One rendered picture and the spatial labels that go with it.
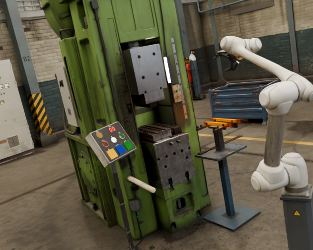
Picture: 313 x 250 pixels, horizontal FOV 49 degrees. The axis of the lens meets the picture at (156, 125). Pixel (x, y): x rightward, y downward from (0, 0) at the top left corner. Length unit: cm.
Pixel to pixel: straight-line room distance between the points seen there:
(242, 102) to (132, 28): 403
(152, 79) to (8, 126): 531
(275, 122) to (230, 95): 480
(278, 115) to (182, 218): 170
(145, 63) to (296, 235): 180
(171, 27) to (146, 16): 28
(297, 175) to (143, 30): 181
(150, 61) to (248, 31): 860
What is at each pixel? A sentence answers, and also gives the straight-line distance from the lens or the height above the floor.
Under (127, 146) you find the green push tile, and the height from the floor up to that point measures 101.
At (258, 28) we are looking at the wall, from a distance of 1134.
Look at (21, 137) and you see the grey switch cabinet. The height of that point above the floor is 43.
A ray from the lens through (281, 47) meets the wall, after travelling 1098.
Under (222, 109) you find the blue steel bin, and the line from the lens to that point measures 709.
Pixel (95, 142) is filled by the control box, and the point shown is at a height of 113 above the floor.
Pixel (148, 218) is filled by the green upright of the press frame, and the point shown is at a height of 16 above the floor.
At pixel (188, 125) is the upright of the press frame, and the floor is 92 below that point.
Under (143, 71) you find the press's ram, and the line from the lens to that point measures 306.
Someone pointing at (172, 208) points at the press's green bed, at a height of 26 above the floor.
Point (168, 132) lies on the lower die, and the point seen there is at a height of 96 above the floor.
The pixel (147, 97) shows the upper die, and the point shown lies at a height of 132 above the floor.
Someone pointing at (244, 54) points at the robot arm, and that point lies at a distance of 236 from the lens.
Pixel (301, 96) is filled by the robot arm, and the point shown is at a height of 131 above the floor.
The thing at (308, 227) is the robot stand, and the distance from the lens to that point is 263.
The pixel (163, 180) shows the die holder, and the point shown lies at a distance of 320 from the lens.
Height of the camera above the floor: 173
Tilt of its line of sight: 12 degrees down
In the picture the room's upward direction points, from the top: 11 degrees counter-clockwise
